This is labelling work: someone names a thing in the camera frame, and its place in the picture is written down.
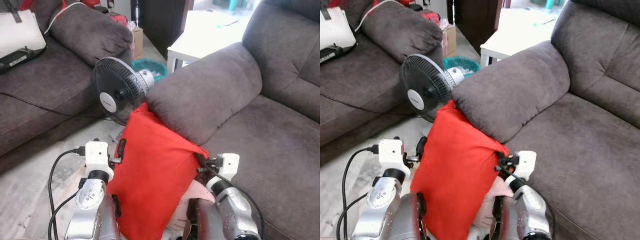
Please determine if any dark brown two-seat sofa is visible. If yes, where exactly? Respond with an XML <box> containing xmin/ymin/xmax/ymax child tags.
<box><xmin>146</xmin><ymin>0</ymin><xmax>321</xmax><ymax>240</ymax></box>
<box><xmin>451</xmin><ymin>0</ymin><xmax>640</xmax><ymax>240</ymax></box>

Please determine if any dark brown long sofa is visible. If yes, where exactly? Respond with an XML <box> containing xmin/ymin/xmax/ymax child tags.
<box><xmin>0</xmin><ymin>0</ymin><xmax>134</xmax><ymax>157</ymax></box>
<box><xmin>320</xmin><ymin>0</ymin><xmax>445</xmax><ymax>149</ymax></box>

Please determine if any silver robot right leg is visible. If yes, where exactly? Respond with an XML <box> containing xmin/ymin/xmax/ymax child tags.
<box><xmin>492</xmin><ymin>196</ymin><xmax>523</xmax><ymax>240</ymax></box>
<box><xmin>186</xmin><ymin>197</ymin><xmax>226</xmax><ymax>240</ymax></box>

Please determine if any black table fan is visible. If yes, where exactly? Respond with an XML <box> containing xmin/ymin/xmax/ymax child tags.
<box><xmin>400</xmin><ymin>53</ymin><xmax>466</xmax><ymax>123</ymax></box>
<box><xmin>91</xmin><ymin>56</ymin><xmax>156</xmax><ymax>126</ymax></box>

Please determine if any teal plastic basket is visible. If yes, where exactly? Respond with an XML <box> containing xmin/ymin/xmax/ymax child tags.
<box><xmin>442</xmin><ymin>56</ymin><xmax>482</xmax><ymax>80</ymax></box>
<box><xmin>131</xmin><ymin>58</ymin><xmax>169</xmax><ymax>84</ymax></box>

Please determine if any brown cardboard box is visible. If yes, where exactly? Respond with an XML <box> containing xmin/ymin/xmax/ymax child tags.
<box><xmin>131</xmin><ymin>27</ymin><xmax>145</xmax><ymax>61</ymax></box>
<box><xmin>442</xmin><ymin>24</ymin><xmax>457</xmax><ymax>58</ymax></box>

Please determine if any black flat device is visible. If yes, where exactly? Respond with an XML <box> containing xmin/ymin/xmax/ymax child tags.
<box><xmin>320</xmin><ymin>42</ymin><xmax>358</xmax><ymax>65</ymax></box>
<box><xmin>0</xmin><ymin>46</ymin><xmax>49</xmax><ymax>75</ymax></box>

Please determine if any white table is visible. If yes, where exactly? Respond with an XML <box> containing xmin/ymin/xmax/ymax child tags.
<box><xmin>166</xmin><ymin>10</ymin><xmax>261</xmax><ymax>74</ymax></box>
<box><xmin>480</xmin><ymin>7</ymin><xmax>571</xmax><ymax>67</ymax></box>

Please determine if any dark wooden cabinet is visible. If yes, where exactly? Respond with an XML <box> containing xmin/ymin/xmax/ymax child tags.
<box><xmin>131</xmin><ymin>0</ymin><xmax>194</xmax><ymax>44</ymax></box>
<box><xmin>446</xmin><ymin>0</ymin><xmax>512</xmax><ymax>41</ymax></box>

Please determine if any white handbag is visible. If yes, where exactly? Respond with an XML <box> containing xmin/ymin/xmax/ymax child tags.
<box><xmin>320</xmin><ymin>6</ymin><xmax>357</xmax><ymax>51</ymax></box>
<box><xmin>0</xmin><ymin>9</ymin><xmax>47</xmax><ymax>60</ymax></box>

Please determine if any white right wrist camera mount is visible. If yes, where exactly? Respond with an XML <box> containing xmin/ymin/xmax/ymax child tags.
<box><xmin>510</xmin><ymin>150</ymin><xmax>537</xmax><ymax>182</ymax></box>
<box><xmin>212</xmin><ymin>153</ymin><xmax>240</xmax><ymax>182</ymax></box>

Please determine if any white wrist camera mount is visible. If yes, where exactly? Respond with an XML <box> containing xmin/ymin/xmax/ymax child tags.
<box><xmin>377</xmin><ymin>139</ymin><xmax>407</xmax><ymax>171</ymax></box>
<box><xmin>84</xmin><ymin>141</ymin><xmax>115</xmax><ymax>173</ymax></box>
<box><xmin>510</xmin><ymin>150</ymin><xmax>537</xmax><ymax>182</ymax></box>
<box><xmin>212</xmin><ymin>153</ymin><xmax>240</xmax><ymax>182</ymax></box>

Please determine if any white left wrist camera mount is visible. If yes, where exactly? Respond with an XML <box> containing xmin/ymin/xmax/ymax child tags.
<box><xmin>84</xmin><ymin>141</ymin><xmax>115</xmax><ymax>173</ymax></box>
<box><xmin>377</xmin><ymin>139</ymin><xmax>407</xmax><ymax>171</ymax></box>

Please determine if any thin black fan cord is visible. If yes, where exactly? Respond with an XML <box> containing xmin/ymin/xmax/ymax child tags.
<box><xmin>320</xmin><ymin>89</ymin><xmax>416</xmax><ymax>117</ymax></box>
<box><xmin>0</xmin><ymin>92</ymin><xmax>107</xmax><ymax>121</ymax></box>

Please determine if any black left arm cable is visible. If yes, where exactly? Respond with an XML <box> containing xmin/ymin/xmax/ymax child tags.
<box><xmin>336</xmin><ymin>145</ymin><xmax>381</xmax><ymax>240</ymax></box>
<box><xmin>47</xmin><ymin>146</ymin><xmax>87</xmax><ymax>240</ymax></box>

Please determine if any white cord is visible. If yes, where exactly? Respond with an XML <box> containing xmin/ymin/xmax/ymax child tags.
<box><xmin>359</xmin><ymin>0</ymin><xmax>397</xmax><ymax>32</ymax></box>
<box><xmin>44</xmin><ymin>1</ymin><xmax>87</xmax><ymax>36</ymax></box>

